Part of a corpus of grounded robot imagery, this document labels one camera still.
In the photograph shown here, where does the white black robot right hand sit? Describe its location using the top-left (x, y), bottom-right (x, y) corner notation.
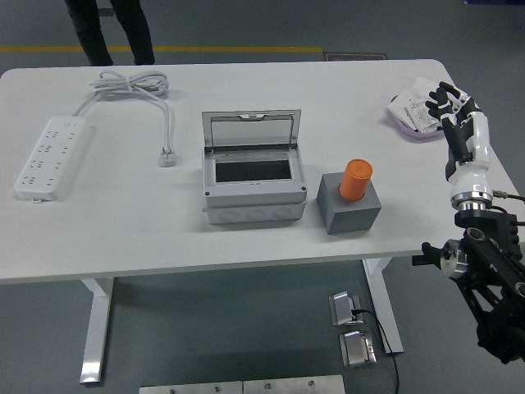
top-left (424, 80), bottom-right (493, 199)

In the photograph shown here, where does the orange cylinder battery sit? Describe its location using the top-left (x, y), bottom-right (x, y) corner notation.
top-left (338, 158), bottom-right (373, 202)

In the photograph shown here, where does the grey plastic junction box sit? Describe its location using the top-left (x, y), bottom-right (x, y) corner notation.
top-left (201, 145), bottom-right (308, 225)

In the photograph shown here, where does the tinted clear box lid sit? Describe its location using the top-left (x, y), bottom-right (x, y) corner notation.
top-left (201, 108), bottom-right (303, 149)

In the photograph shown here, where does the silver floor socket box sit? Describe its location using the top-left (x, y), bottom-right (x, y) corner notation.
top-left (339, 330), bottom-right (377, 368)
top-left (328, 291), bottom-right (364, 328)

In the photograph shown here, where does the white printed socket panel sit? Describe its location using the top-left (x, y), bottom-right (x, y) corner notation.
top-left (405, 98), bottom-right (444, 135)

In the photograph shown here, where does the purple oval tray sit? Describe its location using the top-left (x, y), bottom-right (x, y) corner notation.
top-left (387, 94), bottom-right (448, 144)

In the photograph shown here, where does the plain white card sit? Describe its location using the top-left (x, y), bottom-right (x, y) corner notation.
top-left (389, 89), bottom-right (416, 124)

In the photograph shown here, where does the clear plastic bag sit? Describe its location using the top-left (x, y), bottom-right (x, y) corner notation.
top-left (412, 76), bottom-right (442, 100)

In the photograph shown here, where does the grey block holder with hole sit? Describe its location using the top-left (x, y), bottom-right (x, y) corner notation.
top-left (315, 171), bottom-right (382, 236)

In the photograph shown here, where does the white table leg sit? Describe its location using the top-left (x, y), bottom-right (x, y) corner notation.
top-left (79, 277), bottom-right (115, 385)
top-left (363, 258), bottom-right (405, 355)

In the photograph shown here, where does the dark floor mat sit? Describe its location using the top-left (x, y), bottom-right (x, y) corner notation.
top-left (323, 52), bottom-right (389, 62)

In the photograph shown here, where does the grey metal plate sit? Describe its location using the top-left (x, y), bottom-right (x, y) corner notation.
top-left (243, 374), bottom-right (345, 394)
top-left (139, 381), bottom-right (243, 394)

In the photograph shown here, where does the white power plug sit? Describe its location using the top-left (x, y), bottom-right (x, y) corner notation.
top-left (158, 147), bottom-right (180, 168)

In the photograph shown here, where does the person standing in background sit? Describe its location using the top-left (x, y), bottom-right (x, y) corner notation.
top-left (64, 0), bottom-right (156, 66)

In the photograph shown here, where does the white power strip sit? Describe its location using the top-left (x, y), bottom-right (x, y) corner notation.
top-left (14, 115), bottom-right (94, 203)

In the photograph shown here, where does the black floor cable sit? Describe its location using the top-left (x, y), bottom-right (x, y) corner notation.
top-left (352, 308), bottom-right (401, 394)

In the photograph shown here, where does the white power cord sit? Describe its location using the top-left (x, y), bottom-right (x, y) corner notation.
top-left (72, 70), bottom-right (174, 151)

